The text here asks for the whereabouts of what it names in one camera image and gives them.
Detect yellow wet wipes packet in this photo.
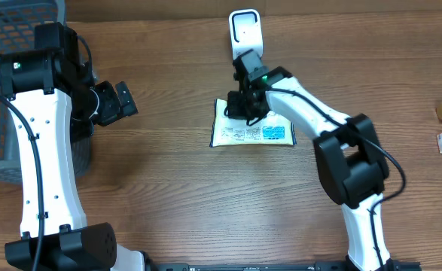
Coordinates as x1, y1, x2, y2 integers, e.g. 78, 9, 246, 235
209, 99, 297, 148

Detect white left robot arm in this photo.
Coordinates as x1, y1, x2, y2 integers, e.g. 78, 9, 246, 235
0, 23, 146, 270

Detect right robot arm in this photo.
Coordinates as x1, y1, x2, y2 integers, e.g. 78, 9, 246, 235
224, 50, 393, 270

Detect white barcode scanner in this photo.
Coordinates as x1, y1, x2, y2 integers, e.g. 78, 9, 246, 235
228, 8, 264, 59

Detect dark grey plastic basket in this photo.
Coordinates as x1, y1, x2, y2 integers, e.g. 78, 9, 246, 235
0, 0, 66, 184

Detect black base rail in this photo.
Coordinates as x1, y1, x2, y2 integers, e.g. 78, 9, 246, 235
145, 261, 423, 271

